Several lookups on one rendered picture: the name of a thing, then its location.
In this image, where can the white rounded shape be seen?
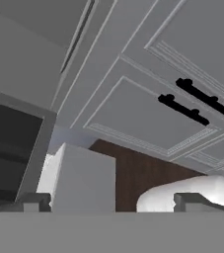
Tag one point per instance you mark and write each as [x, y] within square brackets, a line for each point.
[195, 186]

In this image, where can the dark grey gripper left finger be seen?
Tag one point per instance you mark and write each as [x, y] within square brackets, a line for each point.
[34, 201]

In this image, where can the grey panelled cupboard door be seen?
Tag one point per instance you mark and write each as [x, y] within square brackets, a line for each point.
[222, 154]

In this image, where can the plain grey cupboard panel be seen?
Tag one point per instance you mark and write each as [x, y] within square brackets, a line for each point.
[24, 56]

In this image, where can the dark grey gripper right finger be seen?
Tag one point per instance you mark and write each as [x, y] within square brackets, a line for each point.
[189, 202]

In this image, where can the grey panelled drawer front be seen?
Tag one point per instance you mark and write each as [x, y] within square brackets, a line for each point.
[139, 112]
[202, 36]

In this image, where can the white box-shaped block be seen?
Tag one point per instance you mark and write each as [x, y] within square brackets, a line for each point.
[84, 181]

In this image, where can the dark appliance with grey frame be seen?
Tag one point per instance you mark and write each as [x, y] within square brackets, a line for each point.
[8, 145]

